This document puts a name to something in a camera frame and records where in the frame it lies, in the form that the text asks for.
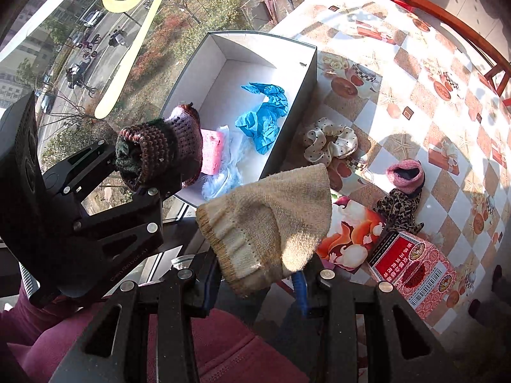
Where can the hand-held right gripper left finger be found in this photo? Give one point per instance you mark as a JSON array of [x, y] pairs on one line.
[[207, 287]]

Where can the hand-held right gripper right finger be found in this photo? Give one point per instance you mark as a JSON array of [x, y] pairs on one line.
[[301, 293]]

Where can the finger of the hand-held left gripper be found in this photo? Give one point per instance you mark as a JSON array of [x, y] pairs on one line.
[[127, 223], [80, 165]]

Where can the beige knitted sock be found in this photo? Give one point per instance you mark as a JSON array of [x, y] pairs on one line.
[[263, 223]]

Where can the light blue fluffy cloth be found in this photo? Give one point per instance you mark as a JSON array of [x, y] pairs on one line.
[[223, 175]]

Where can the pink sponge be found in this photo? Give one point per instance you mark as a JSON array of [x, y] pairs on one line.
[[210, 153]]

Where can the grey cardboard box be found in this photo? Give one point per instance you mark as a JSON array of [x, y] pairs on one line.
[[243, 72]]

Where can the person's left forearm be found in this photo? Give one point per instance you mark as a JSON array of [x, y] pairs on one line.
[[44, 335]]

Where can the person's maroon jacket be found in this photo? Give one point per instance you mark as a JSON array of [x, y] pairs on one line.
[[235, 351]]

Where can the orange white printed bag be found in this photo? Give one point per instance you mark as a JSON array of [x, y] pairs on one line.
[[351, 239]]

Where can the pink patterned carton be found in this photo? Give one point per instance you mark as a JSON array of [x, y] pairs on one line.
[[419, 275]]

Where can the leopard print scrunchie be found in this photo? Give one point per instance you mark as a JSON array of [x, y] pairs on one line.
[[399, 207]]

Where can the white polka dot scrunchie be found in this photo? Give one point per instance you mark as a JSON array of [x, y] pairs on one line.
[[343, 143]]

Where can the pink knitted pouch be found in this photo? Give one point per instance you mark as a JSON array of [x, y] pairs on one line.
[[401, 169]]

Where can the dark shoe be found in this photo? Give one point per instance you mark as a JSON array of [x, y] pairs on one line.
[[498, 276], [477, 309]]

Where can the checkered printed tablecloth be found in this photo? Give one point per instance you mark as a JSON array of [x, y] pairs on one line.
[[419, 135]]

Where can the red wooden chair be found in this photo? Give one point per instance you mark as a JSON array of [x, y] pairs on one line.
[[471, 34]]

